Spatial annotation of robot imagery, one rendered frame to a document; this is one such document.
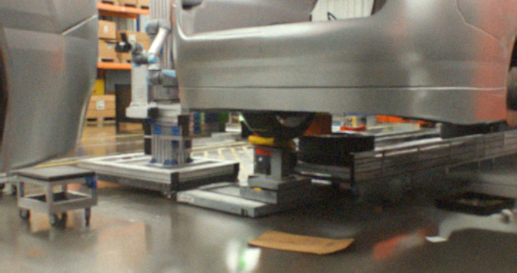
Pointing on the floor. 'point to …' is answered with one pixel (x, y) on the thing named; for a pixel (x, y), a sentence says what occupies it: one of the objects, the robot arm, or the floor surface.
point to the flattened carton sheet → (269, 238)
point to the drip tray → (488, 201)
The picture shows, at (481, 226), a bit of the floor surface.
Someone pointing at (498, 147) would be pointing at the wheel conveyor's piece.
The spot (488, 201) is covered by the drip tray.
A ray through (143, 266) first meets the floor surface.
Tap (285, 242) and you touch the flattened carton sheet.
